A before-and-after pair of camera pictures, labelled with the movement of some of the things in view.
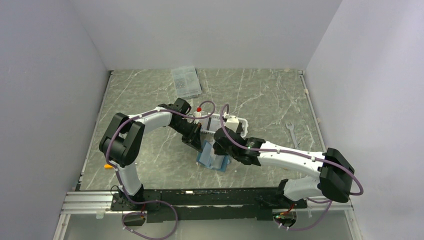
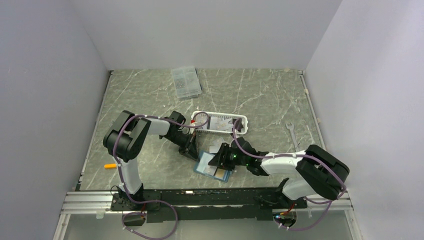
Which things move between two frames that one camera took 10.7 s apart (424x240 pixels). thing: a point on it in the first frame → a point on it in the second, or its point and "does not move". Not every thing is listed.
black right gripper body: x=219 y=150 → x=231 y=158
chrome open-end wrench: x=291 y=128 does not move
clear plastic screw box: x=187 y=82 does not move
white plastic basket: x=210 y=123 does not move
